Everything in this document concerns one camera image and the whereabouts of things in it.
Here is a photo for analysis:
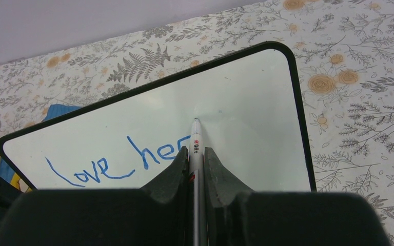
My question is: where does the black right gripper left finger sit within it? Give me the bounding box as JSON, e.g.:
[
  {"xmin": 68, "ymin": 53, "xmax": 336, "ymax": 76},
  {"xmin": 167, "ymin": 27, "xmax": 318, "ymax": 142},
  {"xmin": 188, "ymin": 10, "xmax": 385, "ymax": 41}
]
[{"xmin": 0, "ymin": 147, "xmax": 188, "ymax": 245}]

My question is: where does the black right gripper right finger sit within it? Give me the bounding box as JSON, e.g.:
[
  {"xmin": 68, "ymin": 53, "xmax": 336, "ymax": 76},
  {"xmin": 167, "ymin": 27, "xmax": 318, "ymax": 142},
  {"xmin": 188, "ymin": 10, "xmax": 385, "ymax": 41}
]
[{"xmin": 204, "ymin": 147, "xmax": 390, "ymax": 245}]

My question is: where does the blue capped whiteboard marker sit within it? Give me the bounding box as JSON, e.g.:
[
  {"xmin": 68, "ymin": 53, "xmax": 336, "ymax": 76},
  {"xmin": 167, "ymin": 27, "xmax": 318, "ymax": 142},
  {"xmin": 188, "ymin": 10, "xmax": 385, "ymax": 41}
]
[{"xmin": 186, "ymin": 118, "xmax": 208, "ymax": 245}]

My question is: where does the black framed whiteboard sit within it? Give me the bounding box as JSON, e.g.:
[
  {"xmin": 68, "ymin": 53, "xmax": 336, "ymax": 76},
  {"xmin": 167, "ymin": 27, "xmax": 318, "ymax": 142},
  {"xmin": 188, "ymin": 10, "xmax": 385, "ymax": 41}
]
[{"xmin": 0, "ymin": 42, "xmax": 316, "ymax": 191}]

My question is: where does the blue pikachu cloth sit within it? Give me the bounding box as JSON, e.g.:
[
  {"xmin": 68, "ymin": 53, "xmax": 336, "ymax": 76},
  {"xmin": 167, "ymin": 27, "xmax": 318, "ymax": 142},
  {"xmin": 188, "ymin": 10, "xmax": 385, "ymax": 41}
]
[{"xmin": 0, "ymin": 104, "xmax": 81, "ymax": 192}]

